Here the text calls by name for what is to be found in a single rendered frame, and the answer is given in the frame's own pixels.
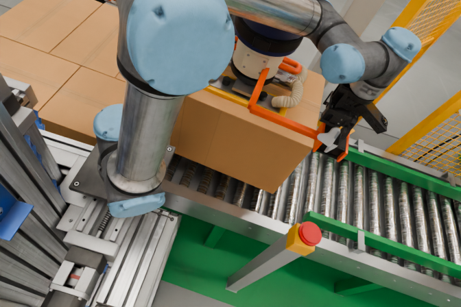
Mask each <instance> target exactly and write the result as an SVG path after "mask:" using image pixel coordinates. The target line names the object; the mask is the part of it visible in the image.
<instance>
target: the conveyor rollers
mask: <svg viewBox="0 0 461 307"><path fill-rule="evenodd" d="M181 158H182V156H180V155H178V154H176V153H174V155H173V158H172V160H171V162H170V164H169V167H168V169H167V172H166V174H165V177H164V180H168V181H171V180H172V178H173V176H174V174H175V172H176V169H177V167H178V165H179V163H180V161H181ZM319 160H320V153H319V152H317V151H315V152H313V149H312V150H311V158H310V164H309V174H308V180H307V190H306V195H305V205H304V211H303V216H304V215H305V214H307V213H308V212H309V211H310V210H311V211H314V206H315V198H316V187H317V179H318V167H319ZM303 162H304V159H303V160H302V161H301V163H300V164H299V165H298V166H297V167H296V168H295V169H294V170H293V171H292V179H291V184H290V188H289V195H288V200H287V208H286V212H285V220H284V223H286V224H288V225H291V226H293V225H294V222H295V217H296V209H297V203H298V194H299V190H300V181H301V175H302V170H303ZM334 162H335V159H334V158H331V157H329V156H326V159H325V166H324V181H323V189H322V203H321V211H320V214H322V215H324V216H327V217H330V218H331V202H332V192H333V172H334ZM198 164H199V163H197V162H195V161H192V160H189V162H188V164H187V167H186V169H185V172H184V173H183V175H182V178H181V180H180V183H179V185H181V186H184V187H187V188H188V187H189V185H190V183H191V181H192V178H193V175H194V173H195V172H196V169H197V166H198ZM214 172H215V170H214V169H212V168H209V167H205V170H204V173H203V175H202V178H201V180H200V183H199V185H198V188H197V191H198V192H200V193H204V194H206V193H207V191H208V188H209V185H210V183H211V180H212V177H213V174H214ZM348 175H349V160H346V159H342V160H341V161H340V176H339V189H338V215H337V220H338V221H341V222H343V223H347V220H348ZM368 178H369V215H370V232H371V233H373V234H376V235H379V236H381V227H380V210H379V178H378V171H376V170H373V169H370V168H368ZM230 180H231V176H229V175H226V174H224V173H223V174H222V176H221V178H220V182H219V184H218V186H217V190H216V192H215V196H214V198H217V199H220V200H222V201H224V198H225V195H226V192H227V189H228V185H229V183H230ZM247 185H248V184H247V183H245V182H243V181H241V180H239V181H238V183H237V188H236V190H235V194H234V197H233V201H232V204H233V205H236V206H239V207H241V206H242V203H243V200H244V195H245V192H246V188H247ZM397 188H398V197H399V212H400V220H401V236H402V244H403V245H407V246H409V247H412V248H414V241H413V234H412V222H411V216H410V204H409V197H408V191H407V182H405V181H403V180H400V179H397ZM282 189H283V183H282V184H281V185H280V186H279V188H278V189H277V190H276V191H275V193H274V194H272V193H271V197H270V203H269V206H268V212H267V217H269V218H271V219H274V220H276V218H277V214H278V211H279V204H280V200H281V193H282ZM411 189H412V200H413V206H414V217H415V223H416V234H417V240H418V250H420V251H423V252H425V253H428V254H431V252H430V247H429V238H428V233H427V224H426V218H425V209H424V204H423V195H422V190H421V187H420V186H416V185H414V184H411ZM263 193H264V190H262V189H260V188H257V187H255V189H254V193H253V196H252V200H251V203H250V208H249V210H250V211H253V212H256V213H258V214H259V211H260V207H261V202H262V199H263ZM425 195H426V200H427V209H428V213H429V222H430V227H431V232H432V240H433V245H434V254H435V256H436V257H439V258H442V259H444V260H447V254H446V250H445V242H444V238H443V234H442V226H441V222H440V215H439V211H438V203H437V199H436V193H435V192H433V191H429V190H427V189H425ZM383 196H384V209H385V222H386V238H388V239H390V240H392V241H395V242H397V226H396V217H395V207H394V189H393V180H392V176H389V175H386V174H384V173H383ZM439 198H440V205H441V209H442V216H443V220H444V225H445V232H446V235H447V242H448V247H449V254H450V258H451V262H453V263H456V264H457V265H461V250H460V244H459V240H458V234H457V230H456V224H455V221H454V217H453V210H452V207H451V201H450V198H449V197H446V196H444V195H440V194H439ZM453 204H454V208H455V212H456V217H457V221H458V227H459V231H460V236H461V202H460V201H457V200H454V199H453ZM353 226H355V227H357V228H360V229H362V230H364V166H362V165H360V164H357V163H355V168H354V209H353ZM437 272H438V279H439V280H442V281H443V282H447V283H450V284H451V277H450V275H447V274H444V273H441V272H439V271H437ZM421 273H422V274H425V275H428V276H430V277H433V278H434V272H433V269H430V268H428V267H424V266H422V265H421Z"/></svg>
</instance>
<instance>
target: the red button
mask: <svg viewBox="0 0 461 307"><path fill-rule="evenodd" d="M298 235H299V238H300V240H301V241H302V242H303V243H304V244H306V245H308V246H315V245H317V244H319V242H320V241H321V239H322V233H321V231H320V228H319V227H318V226H317V225H316V224H315V223H313V222H311V221H306V222H304V223H302V224H301V225H300V227H299V229H298Z"/></svg>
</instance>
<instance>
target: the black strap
mask: <svg viewBox="0 0 461 307"><path fill-rule="evenodd" d="M235 27H236V30H237V31H238V33H239V34H240V36H241V37H242V38H243V39H244V40H246V41H247V42H249V43H250V44H251V45H252V47H254V48H257V49H260V50H262V51H264V52H268V51H269V52H272V53H287V52H291V51H293V50H295V49H297V48H298V47H299V46H300V44H301V42H302V40H303V38H304V37H303V36H301V37H300V38H297V39H293V40H277V39H271V38H268V37H265V36H263V35H261V34H259V33H257V32H255V31H254V30H252V29H251V28H250V27H249V26H248V25H247V24H246V23H245V22H244V20H243V18H241V17H238V16H236V17H235Z"/></svg>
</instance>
